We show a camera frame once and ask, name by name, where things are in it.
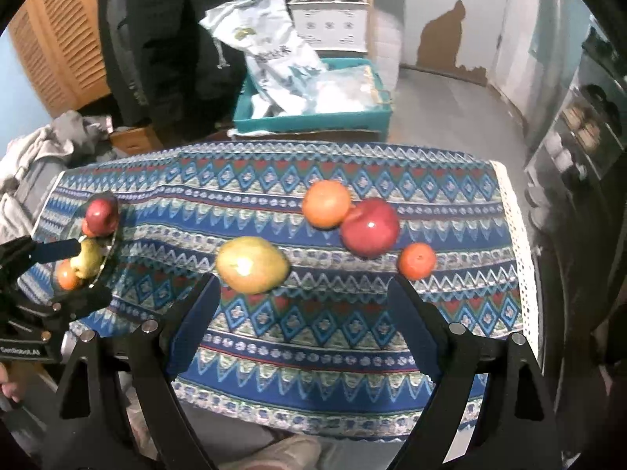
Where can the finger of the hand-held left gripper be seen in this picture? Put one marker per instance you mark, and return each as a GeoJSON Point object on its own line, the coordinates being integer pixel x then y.
{"type": "Point", "coordinates": [54, 250]}
{"type": "Point", "coordinates": [73, 303]}

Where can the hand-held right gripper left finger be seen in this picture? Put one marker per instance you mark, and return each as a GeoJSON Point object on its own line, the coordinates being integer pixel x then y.
{"type": "Point", "coordinates": [193, 323]}

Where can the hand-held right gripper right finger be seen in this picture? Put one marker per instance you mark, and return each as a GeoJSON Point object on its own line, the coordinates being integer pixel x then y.
{"type": "Point", "coordinates": [411, 323]}

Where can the large orange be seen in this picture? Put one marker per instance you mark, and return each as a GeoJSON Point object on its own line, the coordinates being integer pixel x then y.
{"type": "Point", "coordinates": [66, 278]}
{"type": "Point", "coordinates": [326, 203]}

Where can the yellow-green pear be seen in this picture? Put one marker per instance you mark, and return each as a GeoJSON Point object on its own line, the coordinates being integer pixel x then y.
{"type": "Point", "coordinates": [90, 267]}

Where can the small tangerine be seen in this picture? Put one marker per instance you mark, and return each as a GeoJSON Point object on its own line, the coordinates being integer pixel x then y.
{"type": "Point", "coordinates": [416, 260]}
{"type": "Point", "coordinates": [87, 227]}

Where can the clear glass bowl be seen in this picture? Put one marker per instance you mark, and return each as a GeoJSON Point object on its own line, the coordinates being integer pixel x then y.
{"type": "Point", "coordinates": [110, 254]}

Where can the dark red apple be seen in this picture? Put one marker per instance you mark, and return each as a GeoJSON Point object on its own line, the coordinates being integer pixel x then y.
{"type": "Point", "coordinates": [102, 215]}

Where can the yellow mango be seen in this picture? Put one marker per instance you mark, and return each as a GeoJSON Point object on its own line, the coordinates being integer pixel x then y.
{"type": "Point", "coordinates": [252, 264]}

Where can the person's left hand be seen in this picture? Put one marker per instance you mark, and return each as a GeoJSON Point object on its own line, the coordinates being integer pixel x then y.
{"type": "Point", "coordinates": [7, 386]}

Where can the blue patterned tablecloth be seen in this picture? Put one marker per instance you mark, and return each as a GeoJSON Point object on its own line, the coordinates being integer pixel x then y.
{"type": "Point", "coordinates": [318, 333]}

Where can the pile of clothes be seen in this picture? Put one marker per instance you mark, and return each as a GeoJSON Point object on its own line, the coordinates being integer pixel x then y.
{"type": "Point", "coordinates": [44, 156]}

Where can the bright red apple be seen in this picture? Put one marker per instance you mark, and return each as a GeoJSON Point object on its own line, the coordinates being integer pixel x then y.
{"type": "Point", "coordinates": [370, 227]}

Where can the wooden drawer box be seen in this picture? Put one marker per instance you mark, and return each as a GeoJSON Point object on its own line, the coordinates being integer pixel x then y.
{"type": "Point", "coordinates": [134, 139]}

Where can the person's beige trouser leg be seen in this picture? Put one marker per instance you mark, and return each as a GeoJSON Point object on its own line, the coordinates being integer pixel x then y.
{"type": "Point", "coordinates": [279, 455]}

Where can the dark cloth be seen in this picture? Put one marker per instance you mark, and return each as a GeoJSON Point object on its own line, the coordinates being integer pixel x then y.
{"type": "Point", "coordinates": [592, 328]}

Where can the wooden louvered wardrobe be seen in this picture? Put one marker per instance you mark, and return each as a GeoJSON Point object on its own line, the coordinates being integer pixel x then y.
{"type": "Point", "coordinates": [59, 34]}

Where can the teal plastic crate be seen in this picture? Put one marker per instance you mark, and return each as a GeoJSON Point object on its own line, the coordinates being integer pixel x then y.
{"type": "Point", "coordinates": [313, 122]}

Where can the black jacket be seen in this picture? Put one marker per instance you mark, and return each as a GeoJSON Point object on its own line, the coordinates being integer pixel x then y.
{"type": "Point", "coordinates": [161, 44]}

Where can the shoe rack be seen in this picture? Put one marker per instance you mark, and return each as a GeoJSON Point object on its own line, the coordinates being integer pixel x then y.
{"type": "Point", "coordinates": [578, 156]}

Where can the clear plastic bag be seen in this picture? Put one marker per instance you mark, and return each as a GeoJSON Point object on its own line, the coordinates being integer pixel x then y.
{"type": "Point", "coordinates": [350, 88]}

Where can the group of shoes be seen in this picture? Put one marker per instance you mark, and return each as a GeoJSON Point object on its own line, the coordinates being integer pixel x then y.
{"type": "Point", "coordinates": [583, 132]}

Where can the white rice bag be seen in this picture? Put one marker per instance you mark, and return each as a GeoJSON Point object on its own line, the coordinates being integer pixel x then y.
{"type": "Point", "coordinates": [264, 44]}

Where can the white storage box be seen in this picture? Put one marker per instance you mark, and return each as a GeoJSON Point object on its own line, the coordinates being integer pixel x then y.
{"type": "Point", "coordinates": [328, 24]}

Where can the wooden shelf rack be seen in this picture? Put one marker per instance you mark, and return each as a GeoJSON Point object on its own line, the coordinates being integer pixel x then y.
{"type": "Point", "coordinates": [370, 10]}

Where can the white door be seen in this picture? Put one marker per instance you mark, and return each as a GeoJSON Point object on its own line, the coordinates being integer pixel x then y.
{"type": "Point", "coordinates": [524, 24]}

